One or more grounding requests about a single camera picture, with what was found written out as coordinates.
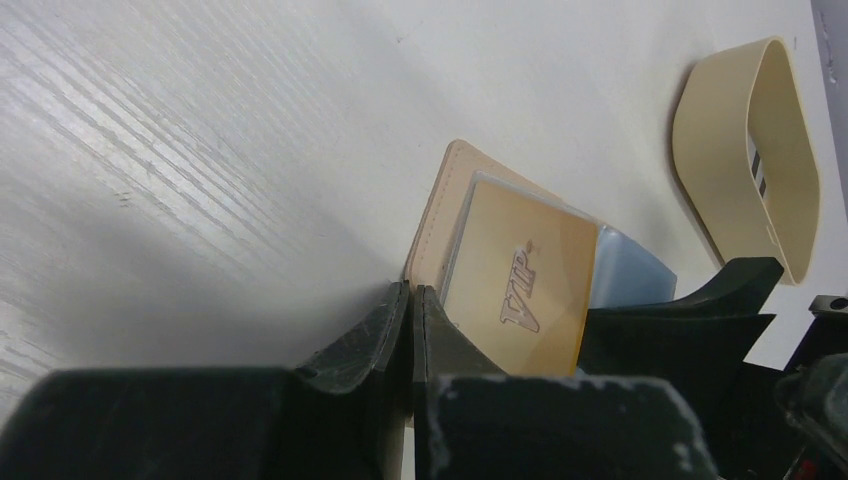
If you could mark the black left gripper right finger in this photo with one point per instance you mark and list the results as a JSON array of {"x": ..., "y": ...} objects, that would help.
[{"x": 472, "y": 421}]

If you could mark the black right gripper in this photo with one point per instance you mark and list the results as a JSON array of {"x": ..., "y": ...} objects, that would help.
[{"x": 770, "y": 424}]

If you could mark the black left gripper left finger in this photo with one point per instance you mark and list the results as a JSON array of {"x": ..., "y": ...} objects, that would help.
[{"x": 338, "y": 415}]

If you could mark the gold VIP card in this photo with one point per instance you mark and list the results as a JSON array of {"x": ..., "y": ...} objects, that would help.
[{"x": 520, "y": 280}]

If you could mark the grey card with black stripe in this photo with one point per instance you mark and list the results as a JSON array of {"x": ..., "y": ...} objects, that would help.
[{"x": 756, "y": 167}]

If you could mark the beige oval plastic tray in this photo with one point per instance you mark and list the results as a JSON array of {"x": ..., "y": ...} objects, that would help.
[{"x": 749, "y": 90}]

